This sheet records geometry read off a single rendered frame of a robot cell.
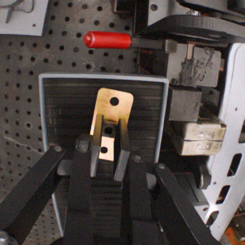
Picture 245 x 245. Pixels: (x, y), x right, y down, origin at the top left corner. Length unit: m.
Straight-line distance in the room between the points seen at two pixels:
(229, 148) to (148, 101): 0.33
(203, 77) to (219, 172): 0.29
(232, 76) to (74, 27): 0.49
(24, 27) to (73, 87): 0.50
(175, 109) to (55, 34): 0.51
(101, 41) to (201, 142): 0.24
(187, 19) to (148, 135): 0.14
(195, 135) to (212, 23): 0.21
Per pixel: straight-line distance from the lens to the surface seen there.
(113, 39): 0.22
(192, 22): 0.21
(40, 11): 0.68
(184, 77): 0.31
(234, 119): 0.48
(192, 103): 0.31
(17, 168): 0.93
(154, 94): 0.22
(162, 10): 0.42
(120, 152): 0.15
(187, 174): 0.50
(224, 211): 0.67
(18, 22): 0.71
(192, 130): 0.34
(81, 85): 0.22
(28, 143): 0.83
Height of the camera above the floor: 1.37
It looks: 68 degrees down
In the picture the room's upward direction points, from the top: 172 degrees clockwise
